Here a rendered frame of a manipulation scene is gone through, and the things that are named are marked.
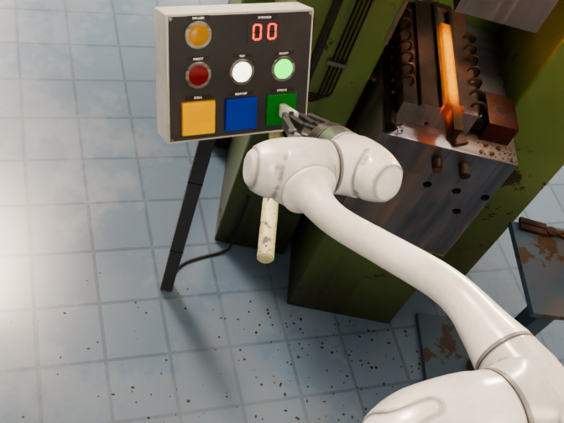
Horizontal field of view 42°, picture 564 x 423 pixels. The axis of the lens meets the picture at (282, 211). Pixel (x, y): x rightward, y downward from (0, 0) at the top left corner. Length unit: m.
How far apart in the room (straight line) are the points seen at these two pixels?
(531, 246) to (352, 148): 0.98
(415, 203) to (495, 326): 1.04
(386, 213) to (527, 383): 1.19
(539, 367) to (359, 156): 0.50
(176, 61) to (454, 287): 0.76
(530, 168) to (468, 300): 1.24
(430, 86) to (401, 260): 0.85
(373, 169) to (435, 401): 0.51
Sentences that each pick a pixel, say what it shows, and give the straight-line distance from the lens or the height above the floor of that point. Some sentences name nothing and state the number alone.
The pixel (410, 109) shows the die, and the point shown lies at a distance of 1.93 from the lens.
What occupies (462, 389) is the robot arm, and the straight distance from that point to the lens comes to 0.99.
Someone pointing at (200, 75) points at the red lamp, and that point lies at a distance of 1.61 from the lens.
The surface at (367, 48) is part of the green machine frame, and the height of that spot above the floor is 1.00.
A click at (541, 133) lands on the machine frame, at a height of 0.86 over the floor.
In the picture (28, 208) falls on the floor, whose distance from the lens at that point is 2.68.
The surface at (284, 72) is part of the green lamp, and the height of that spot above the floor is 1.08.
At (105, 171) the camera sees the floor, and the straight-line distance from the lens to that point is 2.79.
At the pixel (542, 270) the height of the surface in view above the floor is 0.68.
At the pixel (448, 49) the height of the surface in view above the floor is 1.01.
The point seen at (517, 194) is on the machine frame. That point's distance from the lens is 2.46.
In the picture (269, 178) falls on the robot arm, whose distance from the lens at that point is 1.27.
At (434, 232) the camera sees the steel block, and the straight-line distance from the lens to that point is 2.24.
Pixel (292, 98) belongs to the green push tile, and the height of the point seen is 1.03.
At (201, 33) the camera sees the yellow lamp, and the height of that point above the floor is 1.17.
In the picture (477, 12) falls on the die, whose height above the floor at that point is 1.28.
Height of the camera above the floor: 2.19
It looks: 51 degrees down
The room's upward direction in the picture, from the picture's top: 24 degrees clockwise
